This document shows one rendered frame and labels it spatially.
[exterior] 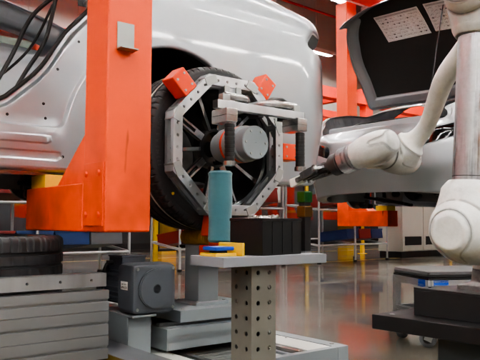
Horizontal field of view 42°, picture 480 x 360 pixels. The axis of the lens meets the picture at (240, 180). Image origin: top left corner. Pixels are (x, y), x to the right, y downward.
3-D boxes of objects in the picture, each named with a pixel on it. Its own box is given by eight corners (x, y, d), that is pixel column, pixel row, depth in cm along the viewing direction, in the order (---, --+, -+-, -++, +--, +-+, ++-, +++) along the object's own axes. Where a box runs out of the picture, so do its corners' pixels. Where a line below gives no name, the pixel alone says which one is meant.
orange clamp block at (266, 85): (255, 103, 263) (265, 88, 266) (268, 101, 256) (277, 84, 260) (245, 92, 259) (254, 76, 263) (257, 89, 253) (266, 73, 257)
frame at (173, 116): (273, 216, 264) (273, 89, 268) (283, 216, 259) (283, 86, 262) (163, 215, 230) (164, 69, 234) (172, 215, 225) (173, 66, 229)
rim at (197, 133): (181, 236, 265) (250, 163, 290) (213, 236, 246) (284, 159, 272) (111, 140, 247) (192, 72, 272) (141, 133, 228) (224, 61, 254)
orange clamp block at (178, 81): (186, 88, 241) (172, 70, 237) (198, 85, 235) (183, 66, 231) (175, 99, 237) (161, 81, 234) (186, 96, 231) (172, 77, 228)
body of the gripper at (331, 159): (347, 152, 213) (326, 161, 220) (331, 150, 207) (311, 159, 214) (352, 173, 211) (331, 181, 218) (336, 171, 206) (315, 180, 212)
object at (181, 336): (218, 326, 282) (218, 304, 283) (271, 338, 254) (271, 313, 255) (118, 339, 251) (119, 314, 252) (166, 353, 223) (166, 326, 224)
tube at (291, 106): (267, 118, 257) (267, 93, 257) (300, 112, 242) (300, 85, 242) (233, 113, 246) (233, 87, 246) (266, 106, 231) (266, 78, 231)
